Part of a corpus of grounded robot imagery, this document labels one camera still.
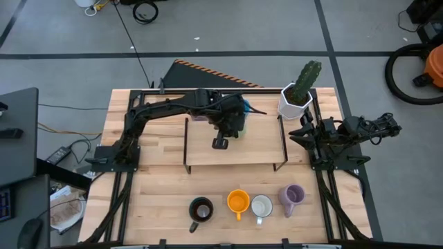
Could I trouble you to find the orange shop vacuum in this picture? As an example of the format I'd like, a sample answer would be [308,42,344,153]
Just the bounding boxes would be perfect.
[424,44,443,89]
[384,43,443,106]

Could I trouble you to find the yellow-orange floor cable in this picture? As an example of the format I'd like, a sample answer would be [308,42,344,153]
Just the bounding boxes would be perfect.
[37,121,103,136]

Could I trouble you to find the black power adapter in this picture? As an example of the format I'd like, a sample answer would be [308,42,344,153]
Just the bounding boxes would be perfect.
[46,146,72,165]

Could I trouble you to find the thin black floor cable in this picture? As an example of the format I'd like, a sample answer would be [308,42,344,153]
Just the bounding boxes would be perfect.
[37,103,109,111]

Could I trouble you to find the dark keyboard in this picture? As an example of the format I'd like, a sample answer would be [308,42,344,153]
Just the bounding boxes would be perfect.
[0,186,15,222]

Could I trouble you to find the white bin with paper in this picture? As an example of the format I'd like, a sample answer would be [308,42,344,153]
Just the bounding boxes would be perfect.
[50,185,87,236]

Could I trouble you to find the green cactus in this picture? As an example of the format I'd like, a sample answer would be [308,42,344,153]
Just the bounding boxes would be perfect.
[293,60,323,104]

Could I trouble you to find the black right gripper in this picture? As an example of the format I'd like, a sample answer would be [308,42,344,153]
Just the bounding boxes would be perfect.
[289,117,343,155]

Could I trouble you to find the coiled black cable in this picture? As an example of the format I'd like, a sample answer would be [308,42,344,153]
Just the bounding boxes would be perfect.
[132,1,159,25]

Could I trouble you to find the white hexagonal planter pot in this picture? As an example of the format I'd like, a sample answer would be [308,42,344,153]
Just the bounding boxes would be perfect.
[278,82,314,121]

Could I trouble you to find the lavender ribbed mug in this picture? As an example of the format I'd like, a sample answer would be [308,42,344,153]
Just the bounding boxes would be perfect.
[277,183,306,219]

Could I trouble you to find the black ramp orange-striped edge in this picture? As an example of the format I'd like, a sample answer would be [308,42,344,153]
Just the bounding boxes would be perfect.
[162,59,264,89]

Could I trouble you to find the black computer mouse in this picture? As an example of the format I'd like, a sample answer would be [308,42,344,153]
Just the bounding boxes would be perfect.
[17,217,44,249]

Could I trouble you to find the wooden shelf riser black legs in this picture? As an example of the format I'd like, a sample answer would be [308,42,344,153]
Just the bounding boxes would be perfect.
[183,116,289,175]

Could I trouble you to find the dark teal speckled mug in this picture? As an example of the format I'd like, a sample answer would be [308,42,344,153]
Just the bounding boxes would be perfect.
[188,196,215,234]

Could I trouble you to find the black desk object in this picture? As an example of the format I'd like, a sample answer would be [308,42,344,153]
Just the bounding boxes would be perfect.
[0,127,24,140]

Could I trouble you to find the dark grey desk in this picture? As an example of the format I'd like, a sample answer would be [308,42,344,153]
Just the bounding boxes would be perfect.
[0,87,39,187]
[0,174,51,249]

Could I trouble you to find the white mug blue pattern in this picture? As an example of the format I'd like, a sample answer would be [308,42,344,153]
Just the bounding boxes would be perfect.
[250,194,274,225]

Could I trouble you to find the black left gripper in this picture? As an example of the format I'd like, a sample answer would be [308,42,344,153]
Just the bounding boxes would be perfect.
[206,90,268,139]

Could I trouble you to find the yellow faceted mug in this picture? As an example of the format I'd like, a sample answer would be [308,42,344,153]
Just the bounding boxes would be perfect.
[226,189,251,222]

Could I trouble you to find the long black floor cable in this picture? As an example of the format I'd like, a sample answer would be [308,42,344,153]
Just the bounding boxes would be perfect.
[111,0,154,88]

